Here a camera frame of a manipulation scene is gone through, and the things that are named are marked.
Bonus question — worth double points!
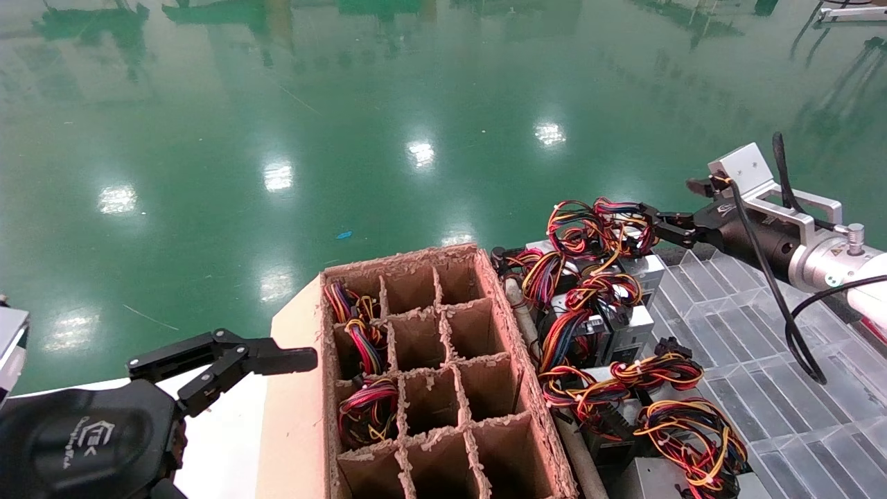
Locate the power supply with yellow-blue wires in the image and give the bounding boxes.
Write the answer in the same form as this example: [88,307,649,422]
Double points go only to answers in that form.
[520,248,642,309]

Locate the grey power supply with wires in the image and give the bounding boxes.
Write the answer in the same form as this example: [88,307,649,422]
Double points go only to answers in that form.
[592,198,667,309]

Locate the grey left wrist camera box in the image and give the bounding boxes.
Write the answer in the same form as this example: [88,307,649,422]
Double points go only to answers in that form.
[0,297,30,406]

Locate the white metal rack frame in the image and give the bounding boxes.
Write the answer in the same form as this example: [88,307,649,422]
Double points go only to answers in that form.
[816,3,887,23]

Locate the power supply with striped wires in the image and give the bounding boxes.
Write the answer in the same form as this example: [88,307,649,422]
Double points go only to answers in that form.
[324,281,378,325]

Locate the power supply pile with wires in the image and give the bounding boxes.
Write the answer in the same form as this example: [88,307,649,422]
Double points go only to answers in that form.
[502,277,611,499]

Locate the clear acrylic divider tray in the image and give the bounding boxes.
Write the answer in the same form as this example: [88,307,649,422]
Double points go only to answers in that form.
[648,246,887,499]

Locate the brown cardboard divider box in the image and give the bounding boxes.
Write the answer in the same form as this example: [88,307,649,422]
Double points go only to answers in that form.
[256,244,579,499]

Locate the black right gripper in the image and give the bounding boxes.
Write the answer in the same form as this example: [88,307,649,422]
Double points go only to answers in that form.
[638,198,805,279]

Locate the silver power supply yellow wires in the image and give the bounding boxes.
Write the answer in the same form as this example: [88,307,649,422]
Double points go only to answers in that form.
[613,397,751,499]

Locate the black power supply long wires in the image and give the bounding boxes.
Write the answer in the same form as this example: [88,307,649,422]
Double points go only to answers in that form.
[541,338,705,469]

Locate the short thick black cable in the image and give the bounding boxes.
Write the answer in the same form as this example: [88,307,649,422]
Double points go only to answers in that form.
[771,132,836,231]

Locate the long thin black cable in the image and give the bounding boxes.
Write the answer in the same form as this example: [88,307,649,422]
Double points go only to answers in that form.
[724,177,887,386]

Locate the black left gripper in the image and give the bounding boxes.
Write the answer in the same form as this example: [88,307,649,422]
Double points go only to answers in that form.
[0,387,188,499]

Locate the power supply with red-blue wires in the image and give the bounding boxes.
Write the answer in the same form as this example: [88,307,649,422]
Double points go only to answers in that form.
[343,317,389,376]

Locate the power supply with looped wires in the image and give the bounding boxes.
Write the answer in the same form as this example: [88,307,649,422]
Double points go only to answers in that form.
[527,200,611,263]

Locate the grey power supply orange wires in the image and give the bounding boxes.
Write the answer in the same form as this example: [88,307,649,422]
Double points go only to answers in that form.
[539,305,656,368]

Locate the power supply with red-black wires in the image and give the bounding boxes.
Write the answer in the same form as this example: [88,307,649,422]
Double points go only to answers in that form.
[337,378,401,449]

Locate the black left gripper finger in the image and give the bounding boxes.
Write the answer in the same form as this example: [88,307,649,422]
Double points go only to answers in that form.
[127,329,318,417]

